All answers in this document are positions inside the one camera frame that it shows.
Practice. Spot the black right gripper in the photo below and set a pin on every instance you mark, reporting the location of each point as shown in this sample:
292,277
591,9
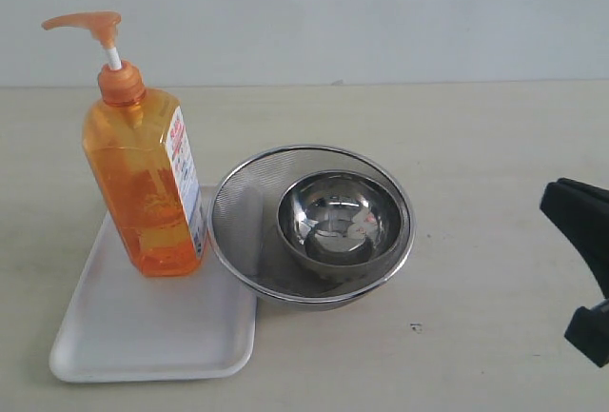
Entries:
580,212

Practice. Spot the orange dish soap pump bottle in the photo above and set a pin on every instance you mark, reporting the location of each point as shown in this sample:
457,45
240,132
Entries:
135,140

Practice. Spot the small stainless steel bowl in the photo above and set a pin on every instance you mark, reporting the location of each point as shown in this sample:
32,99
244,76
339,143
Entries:
341,225

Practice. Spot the steel mesh strainer basket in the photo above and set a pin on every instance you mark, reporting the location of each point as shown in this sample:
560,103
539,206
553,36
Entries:
243,232

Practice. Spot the white foam tray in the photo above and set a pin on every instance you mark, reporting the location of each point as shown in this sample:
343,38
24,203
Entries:
123,327

